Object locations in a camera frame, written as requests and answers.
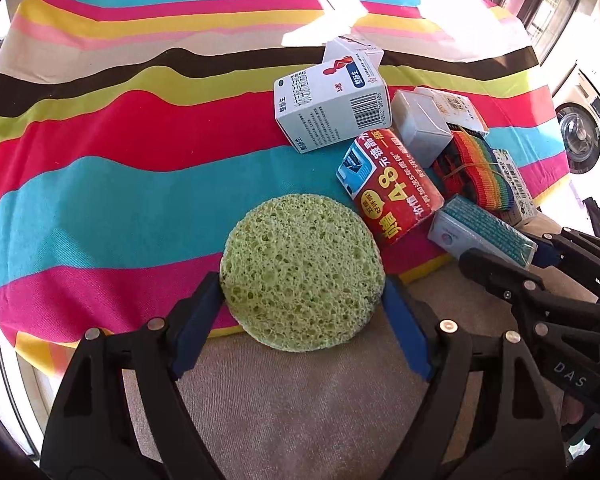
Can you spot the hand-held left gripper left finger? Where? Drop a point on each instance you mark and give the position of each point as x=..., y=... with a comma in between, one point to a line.
x=195, y=325

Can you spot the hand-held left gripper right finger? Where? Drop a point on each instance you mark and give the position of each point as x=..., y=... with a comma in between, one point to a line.
x=407, y=330

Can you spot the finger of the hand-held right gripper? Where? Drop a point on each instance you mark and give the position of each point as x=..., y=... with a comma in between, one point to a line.
x=547, y=255
x=500, y=275

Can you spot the green round sponge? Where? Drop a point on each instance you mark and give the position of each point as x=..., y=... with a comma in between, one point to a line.
x=300, y=270

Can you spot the white saxophone print box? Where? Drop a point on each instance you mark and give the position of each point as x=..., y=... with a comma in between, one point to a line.
x=422, y=125

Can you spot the person's right hand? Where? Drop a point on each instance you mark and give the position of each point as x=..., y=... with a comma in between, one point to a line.
x=577, y=410

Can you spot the black cloth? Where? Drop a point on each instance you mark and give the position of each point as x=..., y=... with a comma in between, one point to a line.
x=596, y=212

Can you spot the white box with black print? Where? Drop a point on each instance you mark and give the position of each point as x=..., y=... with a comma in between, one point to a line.
x=515, y=185

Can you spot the beige cushion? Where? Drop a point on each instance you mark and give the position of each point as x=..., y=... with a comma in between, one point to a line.
x=300, y=410

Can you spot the washing machine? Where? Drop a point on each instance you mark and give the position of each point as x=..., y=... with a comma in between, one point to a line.
x=585, y=120

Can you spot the red box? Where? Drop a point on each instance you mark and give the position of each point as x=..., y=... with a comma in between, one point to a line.
x=390, y=185

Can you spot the small white labelled box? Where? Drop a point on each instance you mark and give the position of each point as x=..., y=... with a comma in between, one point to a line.
x=455, y=107

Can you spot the striped colourful cloth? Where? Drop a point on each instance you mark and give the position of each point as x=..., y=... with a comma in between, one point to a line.
x=130, y=160

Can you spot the white box with pink print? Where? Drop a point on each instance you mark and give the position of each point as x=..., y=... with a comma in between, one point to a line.
x=325, y=105

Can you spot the white box with barcode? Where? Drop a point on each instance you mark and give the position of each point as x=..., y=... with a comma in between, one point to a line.
x=355, y=52

